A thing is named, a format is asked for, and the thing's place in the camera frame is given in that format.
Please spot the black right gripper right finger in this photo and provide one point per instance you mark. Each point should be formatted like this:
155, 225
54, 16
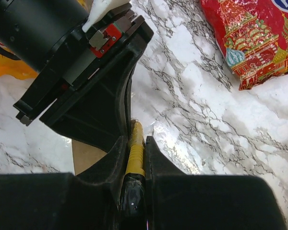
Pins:
178, 201

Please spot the yellow corn snack bag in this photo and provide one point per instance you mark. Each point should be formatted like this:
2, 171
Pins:
10, 64

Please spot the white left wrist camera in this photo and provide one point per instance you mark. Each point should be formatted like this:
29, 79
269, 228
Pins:
99, 9

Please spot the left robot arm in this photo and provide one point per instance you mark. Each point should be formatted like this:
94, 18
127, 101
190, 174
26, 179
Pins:
83, 85

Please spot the red candy bag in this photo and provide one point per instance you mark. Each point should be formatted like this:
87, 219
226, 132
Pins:
252, 36

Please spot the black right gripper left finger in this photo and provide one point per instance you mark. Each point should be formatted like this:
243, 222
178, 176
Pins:
63, 201

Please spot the brown cardboard express box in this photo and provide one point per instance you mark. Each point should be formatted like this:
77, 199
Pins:
84, 156

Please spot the yellow black utility knife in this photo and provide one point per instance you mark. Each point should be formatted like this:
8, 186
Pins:
132, 191

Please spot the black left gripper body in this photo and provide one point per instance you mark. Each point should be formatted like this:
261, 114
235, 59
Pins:
78, 56

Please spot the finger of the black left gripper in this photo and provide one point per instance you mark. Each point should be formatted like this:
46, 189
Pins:
99, 113

